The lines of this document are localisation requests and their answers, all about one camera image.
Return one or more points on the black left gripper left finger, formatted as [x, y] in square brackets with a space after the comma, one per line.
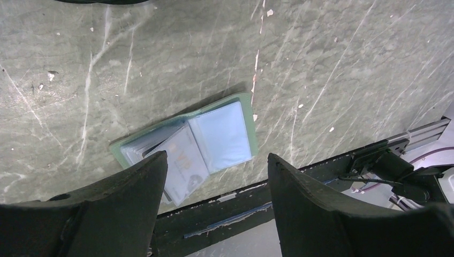
[114, 216]

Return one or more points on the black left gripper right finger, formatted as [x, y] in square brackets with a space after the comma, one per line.
[312, 219]

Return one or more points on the green card holder wallet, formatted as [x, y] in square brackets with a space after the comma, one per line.
[224, 131]

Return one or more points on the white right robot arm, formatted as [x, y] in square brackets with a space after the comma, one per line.
[420, 185]

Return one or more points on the aluminium frame rail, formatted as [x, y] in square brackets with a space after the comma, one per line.
[417, 137]

